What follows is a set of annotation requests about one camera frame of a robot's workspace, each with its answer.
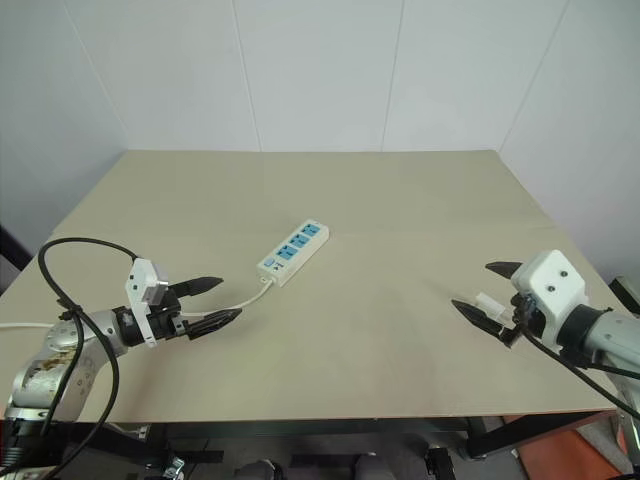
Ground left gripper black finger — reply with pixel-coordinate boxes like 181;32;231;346
185;307;244;343
171;275;224;300

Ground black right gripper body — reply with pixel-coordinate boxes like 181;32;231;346
501;293;547;347

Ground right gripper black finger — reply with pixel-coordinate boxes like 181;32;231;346
485;260;524;288
450;298;517;342

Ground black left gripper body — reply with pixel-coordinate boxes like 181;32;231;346
148;284;195;344

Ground small white plug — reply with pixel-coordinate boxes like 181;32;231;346
474;291;512;322

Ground white power strip blue sockets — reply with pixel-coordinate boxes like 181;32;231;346
255;217;332;288

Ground black box beside table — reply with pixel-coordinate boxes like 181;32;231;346
608;275;640;317

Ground orange red board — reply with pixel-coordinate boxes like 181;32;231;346
516;428;627;480

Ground dark grey rounded shape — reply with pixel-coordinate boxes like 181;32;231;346
233;458;277;480
353;448;427;480

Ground black panel beside table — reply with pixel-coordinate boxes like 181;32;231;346
0;223;24;297

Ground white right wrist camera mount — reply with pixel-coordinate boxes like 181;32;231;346
509;249;592;349

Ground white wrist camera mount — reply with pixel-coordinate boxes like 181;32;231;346
509;249;592;349
123;257;174;347

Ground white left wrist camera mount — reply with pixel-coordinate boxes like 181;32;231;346
123;257;174;347

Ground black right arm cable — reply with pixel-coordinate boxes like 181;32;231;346
509;294;640;419

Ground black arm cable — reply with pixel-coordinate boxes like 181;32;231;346
38;236;139;480
509;294;640;419

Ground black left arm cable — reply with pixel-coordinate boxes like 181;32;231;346
38;236;139;480

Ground black table frame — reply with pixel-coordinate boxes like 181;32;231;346
64;410;609;480

